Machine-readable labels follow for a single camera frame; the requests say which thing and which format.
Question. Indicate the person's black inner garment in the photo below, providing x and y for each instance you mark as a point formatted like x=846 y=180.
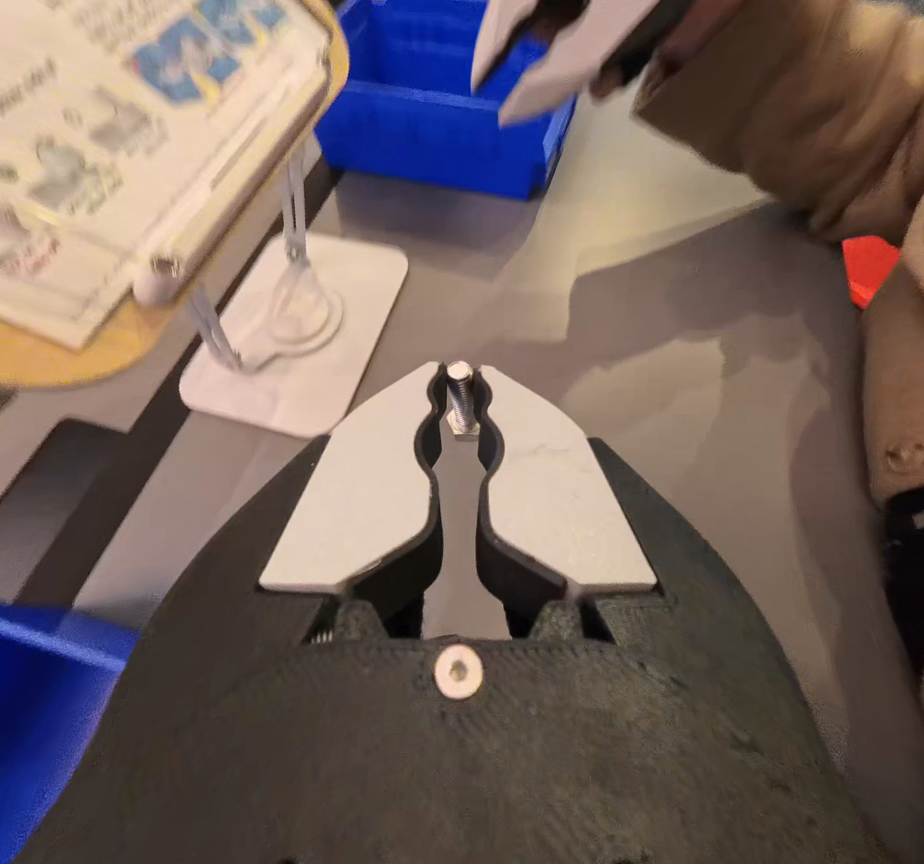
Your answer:
x=906 y=575

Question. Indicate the person's right forearm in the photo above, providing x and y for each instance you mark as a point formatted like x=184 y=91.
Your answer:
x=794 y=84

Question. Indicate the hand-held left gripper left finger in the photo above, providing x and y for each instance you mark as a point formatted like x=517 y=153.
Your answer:
x=361 y=488

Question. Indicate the clear sign stand white base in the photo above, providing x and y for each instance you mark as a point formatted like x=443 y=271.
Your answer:
x=325 y=315

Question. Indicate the grey desk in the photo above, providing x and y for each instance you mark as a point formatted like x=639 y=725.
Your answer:
x=686 y=409

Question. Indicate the long blue plastic bin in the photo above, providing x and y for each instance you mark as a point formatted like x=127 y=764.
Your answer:
x=433 y=135
x=43 y=698

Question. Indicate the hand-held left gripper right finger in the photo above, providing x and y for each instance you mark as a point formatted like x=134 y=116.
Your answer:
x=563 y=503

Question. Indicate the person's beige coat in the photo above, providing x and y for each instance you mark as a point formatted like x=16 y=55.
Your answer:
x=895 y=373

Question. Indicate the printed instruction sign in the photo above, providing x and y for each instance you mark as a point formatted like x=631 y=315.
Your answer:
x=108 y=120

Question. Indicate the steel hex bolt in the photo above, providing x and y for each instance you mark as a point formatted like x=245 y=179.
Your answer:
x=460 y=402

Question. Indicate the red plastic object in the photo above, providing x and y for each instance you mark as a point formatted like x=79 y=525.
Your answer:
x=870 y=268

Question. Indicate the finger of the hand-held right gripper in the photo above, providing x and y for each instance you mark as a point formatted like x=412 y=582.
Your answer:
x=520 y=5
x=606 y=26

